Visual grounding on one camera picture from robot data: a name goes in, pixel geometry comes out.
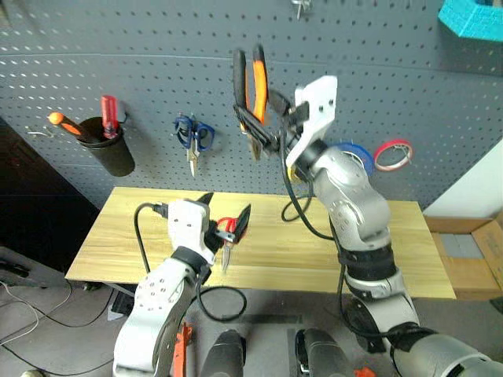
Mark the orange black pliers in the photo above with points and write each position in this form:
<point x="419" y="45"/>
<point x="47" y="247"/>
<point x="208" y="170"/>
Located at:
<point x="258" y="84"/>

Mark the black cabinet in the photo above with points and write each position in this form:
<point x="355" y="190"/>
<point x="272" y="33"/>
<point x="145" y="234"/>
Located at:
<point x="35" y="204"/>

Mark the cyan plastic bin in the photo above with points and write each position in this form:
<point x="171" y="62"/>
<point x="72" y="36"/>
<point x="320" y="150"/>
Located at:
<point x="467" y="21"/>

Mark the dark rounded shape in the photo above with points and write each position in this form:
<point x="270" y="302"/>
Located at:
<point x="324" y="353"/>
<point x="224" y="355"/>

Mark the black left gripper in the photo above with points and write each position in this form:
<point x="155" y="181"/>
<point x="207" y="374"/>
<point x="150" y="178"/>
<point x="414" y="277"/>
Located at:
<point x="214" y="237"/>

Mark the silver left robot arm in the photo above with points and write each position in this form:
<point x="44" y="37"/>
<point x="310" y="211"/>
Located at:
<point x="157" y="298"/>

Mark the red tape roll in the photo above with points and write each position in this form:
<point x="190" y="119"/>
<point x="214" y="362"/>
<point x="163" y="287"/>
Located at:
<point x="387" y="167"/>

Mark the brown cardboard box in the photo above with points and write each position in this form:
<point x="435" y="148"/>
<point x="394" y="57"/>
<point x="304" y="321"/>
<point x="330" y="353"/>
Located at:
<point x="467" y="275"/>

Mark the black power strip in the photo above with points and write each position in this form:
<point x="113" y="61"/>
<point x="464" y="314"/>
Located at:
<point x="122" y="304"/>

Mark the yellow tape roll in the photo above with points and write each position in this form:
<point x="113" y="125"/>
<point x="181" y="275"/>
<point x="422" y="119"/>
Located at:
<point x="292" y="173"/>

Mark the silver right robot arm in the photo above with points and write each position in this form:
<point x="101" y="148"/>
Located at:
<point x="353" y="196"/>

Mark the orange plastic part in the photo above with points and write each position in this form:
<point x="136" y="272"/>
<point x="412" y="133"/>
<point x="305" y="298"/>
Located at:
<point x="181" y="349"/>

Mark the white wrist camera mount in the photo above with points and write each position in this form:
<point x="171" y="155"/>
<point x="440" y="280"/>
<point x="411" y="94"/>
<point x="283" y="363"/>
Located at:
<point x="318" y="106"/>
<point x="186" y="228"/>

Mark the black cup holder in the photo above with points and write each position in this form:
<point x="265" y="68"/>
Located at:
<point x="112" y="155"/>

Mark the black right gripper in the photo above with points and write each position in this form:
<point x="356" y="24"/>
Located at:
<point x="286" y="135"/>

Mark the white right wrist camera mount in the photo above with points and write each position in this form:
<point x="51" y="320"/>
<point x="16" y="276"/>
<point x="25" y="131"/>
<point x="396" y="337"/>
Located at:
<point x="318" y="106"/>

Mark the blue tape roll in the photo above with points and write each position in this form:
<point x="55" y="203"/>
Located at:
<point x="363" y="153"/>

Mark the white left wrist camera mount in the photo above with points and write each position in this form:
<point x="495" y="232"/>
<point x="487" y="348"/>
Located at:
<point x="186" y="228"/>

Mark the dark grey metal pegboard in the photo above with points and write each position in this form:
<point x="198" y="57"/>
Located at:
<point x="353" y="59"/>

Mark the silver metal pegboard hook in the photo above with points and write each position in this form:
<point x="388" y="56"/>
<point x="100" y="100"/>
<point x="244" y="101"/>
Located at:
<point x="41" y="133"/>
<point x="300" y="7"/>

